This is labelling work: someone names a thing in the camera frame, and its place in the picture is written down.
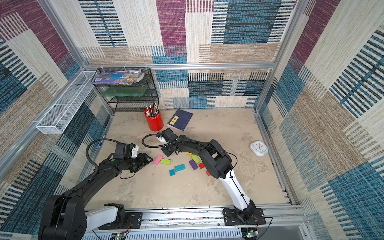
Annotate light green long block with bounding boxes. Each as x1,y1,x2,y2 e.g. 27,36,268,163
160,159,172,166

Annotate pink long block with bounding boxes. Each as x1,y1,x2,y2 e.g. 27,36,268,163
154,155,163,165

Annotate teal long block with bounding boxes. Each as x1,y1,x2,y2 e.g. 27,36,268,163
174,164,186,172

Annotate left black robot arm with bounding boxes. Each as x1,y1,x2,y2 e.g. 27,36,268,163
38,153,153,240

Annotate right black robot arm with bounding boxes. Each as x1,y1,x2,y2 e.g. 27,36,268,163
156,129,256,215

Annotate red ribbed pencil cup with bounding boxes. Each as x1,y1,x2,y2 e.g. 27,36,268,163
144,110,164,132

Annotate dark blue notebook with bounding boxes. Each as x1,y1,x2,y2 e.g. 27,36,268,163
167,109,193,131

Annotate purple block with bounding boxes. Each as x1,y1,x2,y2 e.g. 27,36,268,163
189,160,199,170

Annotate pencils in cup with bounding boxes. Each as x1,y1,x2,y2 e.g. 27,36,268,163
146,103,160,118

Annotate black mesh shelf rack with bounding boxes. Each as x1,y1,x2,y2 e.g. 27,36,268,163
91,67,159,113

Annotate green folder in rack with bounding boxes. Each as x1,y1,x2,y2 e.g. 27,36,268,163
101,87,147,97

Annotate colourful magazine on rack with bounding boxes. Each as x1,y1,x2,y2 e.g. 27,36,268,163
91,70,145,85

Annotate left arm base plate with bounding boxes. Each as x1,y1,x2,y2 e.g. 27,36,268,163
98,212,143,230

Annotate white wire wall basket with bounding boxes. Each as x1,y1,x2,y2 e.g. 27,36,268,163
36,71,96,135

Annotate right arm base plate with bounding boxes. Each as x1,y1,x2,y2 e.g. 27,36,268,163
222,208,266,226

